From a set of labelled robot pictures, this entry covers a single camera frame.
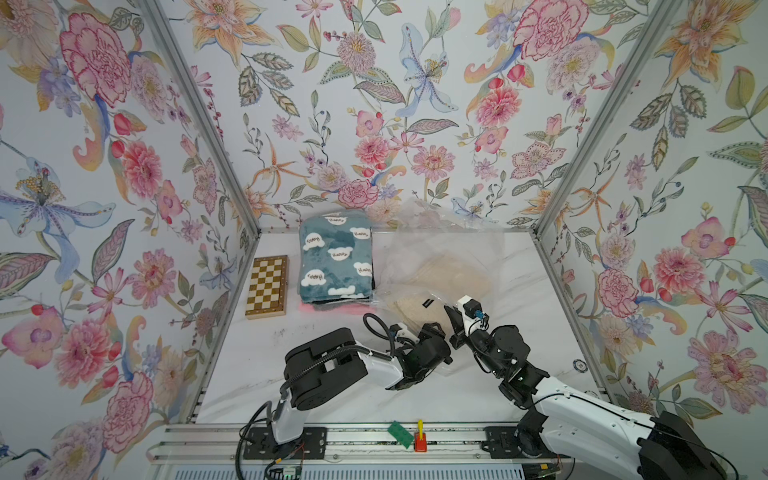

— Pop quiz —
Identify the cream blanket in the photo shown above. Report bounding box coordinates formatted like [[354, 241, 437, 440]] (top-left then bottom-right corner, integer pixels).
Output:
[[385, 255, 493, 335]]

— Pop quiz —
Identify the pink blanket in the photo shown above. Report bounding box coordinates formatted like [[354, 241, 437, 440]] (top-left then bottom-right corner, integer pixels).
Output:
[[298, 302, 376, 316]]

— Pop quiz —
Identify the clear plastic vacuum bag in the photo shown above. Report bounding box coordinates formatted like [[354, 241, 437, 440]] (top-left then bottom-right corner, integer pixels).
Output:
[[374, 200, 511, 376]]

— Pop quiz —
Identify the black white patterned blanket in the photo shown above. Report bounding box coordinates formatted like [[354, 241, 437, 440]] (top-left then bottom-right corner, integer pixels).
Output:
[[305, 227, 375, 304]]

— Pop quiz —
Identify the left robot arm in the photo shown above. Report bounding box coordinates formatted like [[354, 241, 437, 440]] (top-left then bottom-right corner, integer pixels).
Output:
[[268, 313, 452, 445]]

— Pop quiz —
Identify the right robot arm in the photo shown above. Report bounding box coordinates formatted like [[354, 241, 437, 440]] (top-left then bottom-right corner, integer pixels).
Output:
[[445, 296, 736, 479]]

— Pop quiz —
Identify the red yellow clip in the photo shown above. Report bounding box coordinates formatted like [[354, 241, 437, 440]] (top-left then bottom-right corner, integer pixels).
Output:
[[413, 420, 428, 453]]

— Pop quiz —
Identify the green tag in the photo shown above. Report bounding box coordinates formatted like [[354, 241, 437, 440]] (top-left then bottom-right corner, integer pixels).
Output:
[[387, 421, 414, 449]]

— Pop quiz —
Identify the wooden chessboard box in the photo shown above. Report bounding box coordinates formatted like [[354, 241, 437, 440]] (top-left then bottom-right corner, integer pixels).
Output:
[[245, 255, 289, 320]]

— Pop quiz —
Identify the small circuit board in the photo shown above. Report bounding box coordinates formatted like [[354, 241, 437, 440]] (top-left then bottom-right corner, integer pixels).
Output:
[[264, 461, 303, 480]]

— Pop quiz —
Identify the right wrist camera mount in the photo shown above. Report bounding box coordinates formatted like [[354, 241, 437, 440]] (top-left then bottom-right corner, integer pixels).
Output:
[[457, 296, 486, 322]]

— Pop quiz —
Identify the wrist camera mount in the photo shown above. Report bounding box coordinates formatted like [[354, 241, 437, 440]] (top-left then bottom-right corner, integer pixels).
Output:
[[389, 323, 418, 344], [457, 296, 486, 322]]

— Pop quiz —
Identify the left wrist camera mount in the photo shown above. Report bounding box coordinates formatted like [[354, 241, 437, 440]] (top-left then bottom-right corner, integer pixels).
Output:
[[389, 323, 418, 344]]

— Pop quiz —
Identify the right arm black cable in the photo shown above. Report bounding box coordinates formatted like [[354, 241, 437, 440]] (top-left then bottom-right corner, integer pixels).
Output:
[[533, 392, 742, 480]]

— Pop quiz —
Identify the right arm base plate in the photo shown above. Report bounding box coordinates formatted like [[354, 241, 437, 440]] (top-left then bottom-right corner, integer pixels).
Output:
[[481, 426, 558, 460]]

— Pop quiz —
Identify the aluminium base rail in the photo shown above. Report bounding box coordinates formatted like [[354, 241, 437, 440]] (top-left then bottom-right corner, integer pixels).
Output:
[[146, 421, 661, 466]]

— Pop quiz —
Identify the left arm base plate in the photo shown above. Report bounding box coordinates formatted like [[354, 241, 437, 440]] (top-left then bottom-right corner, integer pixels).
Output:
[[242, 426, 328, 460]]

